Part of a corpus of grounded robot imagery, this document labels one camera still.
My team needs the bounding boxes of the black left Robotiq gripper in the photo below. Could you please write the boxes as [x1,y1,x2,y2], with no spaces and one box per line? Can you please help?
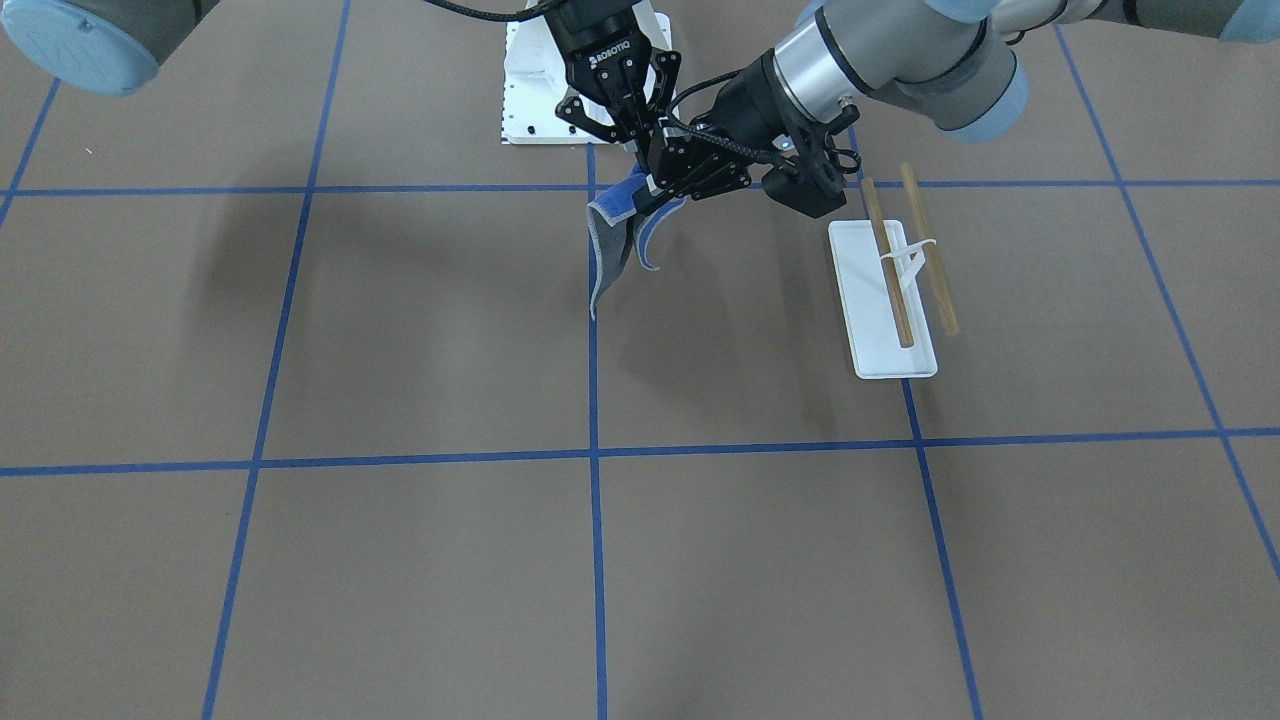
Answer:
[632,51,803,217]

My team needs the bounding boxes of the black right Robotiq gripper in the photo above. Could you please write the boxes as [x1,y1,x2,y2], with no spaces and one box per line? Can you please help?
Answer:
[548,1,684,161]

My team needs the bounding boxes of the blue towel with grey edge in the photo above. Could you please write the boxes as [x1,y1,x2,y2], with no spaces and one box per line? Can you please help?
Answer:
[586,165,687,319]

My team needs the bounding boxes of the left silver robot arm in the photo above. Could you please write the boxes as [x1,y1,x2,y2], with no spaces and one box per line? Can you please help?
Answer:
[621,1,1277,218]

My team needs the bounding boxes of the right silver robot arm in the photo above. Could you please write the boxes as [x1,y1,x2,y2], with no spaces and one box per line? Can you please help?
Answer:
[3,1,682,155]

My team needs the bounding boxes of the white towel rack with wooden bars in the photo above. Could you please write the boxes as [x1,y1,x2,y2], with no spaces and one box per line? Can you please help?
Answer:
[827,163,960,380]

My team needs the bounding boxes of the brown paper table mat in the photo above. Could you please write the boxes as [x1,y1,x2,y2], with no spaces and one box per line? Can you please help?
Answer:
[1,1,1279,719]

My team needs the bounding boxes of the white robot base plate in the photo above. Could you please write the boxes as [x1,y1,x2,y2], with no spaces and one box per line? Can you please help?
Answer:
[500,18,600,145]

